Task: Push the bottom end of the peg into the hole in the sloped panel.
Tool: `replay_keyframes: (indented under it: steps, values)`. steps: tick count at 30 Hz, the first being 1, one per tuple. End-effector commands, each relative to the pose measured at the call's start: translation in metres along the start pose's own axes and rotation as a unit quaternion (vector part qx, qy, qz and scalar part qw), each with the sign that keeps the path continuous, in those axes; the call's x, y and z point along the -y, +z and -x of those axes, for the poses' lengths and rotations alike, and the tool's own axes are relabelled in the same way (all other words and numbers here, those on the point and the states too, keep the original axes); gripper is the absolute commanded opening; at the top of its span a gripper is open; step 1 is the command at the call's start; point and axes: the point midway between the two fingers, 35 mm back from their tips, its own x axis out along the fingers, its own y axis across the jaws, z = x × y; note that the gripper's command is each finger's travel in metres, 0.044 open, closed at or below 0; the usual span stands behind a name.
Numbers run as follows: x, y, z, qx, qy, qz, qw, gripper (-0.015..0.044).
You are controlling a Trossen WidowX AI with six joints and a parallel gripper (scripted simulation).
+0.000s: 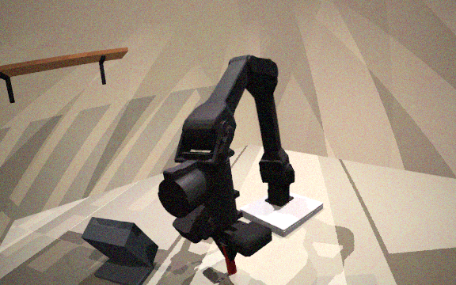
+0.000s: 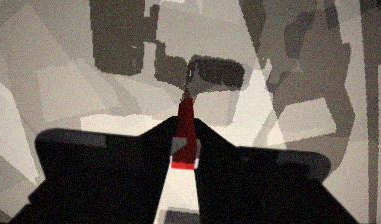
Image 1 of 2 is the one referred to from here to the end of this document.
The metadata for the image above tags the grey sloped panel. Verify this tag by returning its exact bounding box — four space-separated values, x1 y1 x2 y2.
81 217 159 285

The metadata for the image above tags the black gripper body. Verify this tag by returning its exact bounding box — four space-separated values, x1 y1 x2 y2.
208 188 272 257

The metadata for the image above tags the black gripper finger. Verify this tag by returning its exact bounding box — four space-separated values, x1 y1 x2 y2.
216 237 237 261
210 230 224 256

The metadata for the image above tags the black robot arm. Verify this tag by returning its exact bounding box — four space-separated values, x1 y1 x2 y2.
158 55 295 244

